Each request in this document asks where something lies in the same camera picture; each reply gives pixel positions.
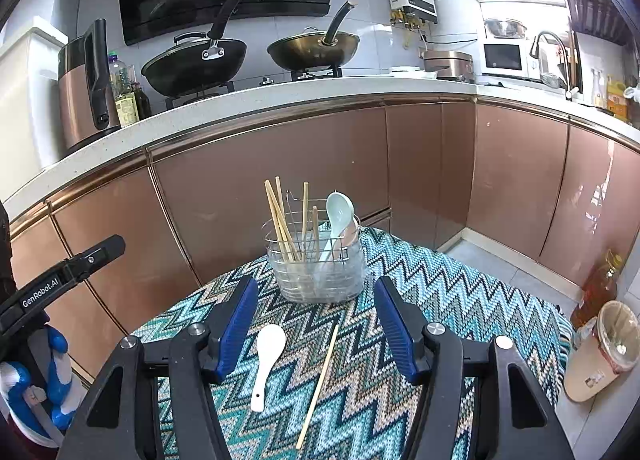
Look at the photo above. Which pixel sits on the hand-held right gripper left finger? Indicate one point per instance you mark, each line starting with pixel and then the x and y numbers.
pixel 235 325

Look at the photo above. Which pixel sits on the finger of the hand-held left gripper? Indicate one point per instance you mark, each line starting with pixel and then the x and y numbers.
pixel 100 250

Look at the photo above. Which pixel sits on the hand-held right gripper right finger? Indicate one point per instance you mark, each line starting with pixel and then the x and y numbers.
pixel 397 325

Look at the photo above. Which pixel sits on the white ceramic spoon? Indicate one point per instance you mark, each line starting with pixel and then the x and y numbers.
pixel 270 340

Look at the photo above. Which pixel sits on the pale blue ceramic spoon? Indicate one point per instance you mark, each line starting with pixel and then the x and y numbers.
pixel 339 212

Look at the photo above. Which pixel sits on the person's left hand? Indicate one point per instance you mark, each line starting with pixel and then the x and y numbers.
pixel 57 390

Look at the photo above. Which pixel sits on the zigzag knitted cloth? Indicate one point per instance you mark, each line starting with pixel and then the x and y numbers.
pixel 450 300

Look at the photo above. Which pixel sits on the beige spoon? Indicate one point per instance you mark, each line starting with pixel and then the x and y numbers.
pixel 354 232

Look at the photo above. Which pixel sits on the yellow label bottle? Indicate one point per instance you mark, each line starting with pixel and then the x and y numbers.
pixel 127 110

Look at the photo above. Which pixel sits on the copper electric kettle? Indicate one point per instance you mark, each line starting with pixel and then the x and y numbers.
pixel 75 100

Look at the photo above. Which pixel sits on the dark sauce bottle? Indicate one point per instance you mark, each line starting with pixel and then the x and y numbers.
pixel 142 102

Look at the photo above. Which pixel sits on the white refrigerator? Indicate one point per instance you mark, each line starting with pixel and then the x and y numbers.
pixel 25 105

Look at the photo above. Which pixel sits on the clear bottle with purple cap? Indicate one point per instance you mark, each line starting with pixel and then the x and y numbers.
pixel 119 75

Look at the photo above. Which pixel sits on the brown kitchen cabinet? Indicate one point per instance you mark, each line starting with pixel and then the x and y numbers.
pixel 300 150

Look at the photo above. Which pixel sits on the beige trash bin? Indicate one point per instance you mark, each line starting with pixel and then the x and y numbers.
pixel 585 370

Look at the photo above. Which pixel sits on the black wok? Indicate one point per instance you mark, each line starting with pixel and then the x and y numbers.
pixel 190 70

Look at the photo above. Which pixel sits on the cooking oil bottle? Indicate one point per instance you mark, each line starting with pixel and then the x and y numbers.
pixel 597 290

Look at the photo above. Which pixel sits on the gas stove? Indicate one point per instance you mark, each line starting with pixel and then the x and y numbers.
pixel 260 81

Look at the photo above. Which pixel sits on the white plate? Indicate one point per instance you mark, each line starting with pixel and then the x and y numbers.
pixel 405 71

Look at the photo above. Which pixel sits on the rice cooker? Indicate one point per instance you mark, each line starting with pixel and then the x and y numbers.
pixel 450 64

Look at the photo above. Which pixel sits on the brass wok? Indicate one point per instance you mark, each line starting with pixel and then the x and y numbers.
pixel 310 52

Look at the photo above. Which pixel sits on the white microwave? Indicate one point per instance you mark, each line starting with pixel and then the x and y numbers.
pixel 502 59

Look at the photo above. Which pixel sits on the clear spray bottle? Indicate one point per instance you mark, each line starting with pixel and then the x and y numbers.
pixel 598 92

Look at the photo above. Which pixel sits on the metal faucet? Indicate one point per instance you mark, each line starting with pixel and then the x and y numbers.
pixel 567 65

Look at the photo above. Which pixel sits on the yellow detergent bottle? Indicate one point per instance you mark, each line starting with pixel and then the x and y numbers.
pixel 619 102

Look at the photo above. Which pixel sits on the metal bowl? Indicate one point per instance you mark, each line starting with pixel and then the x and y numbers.
pixel 505 29

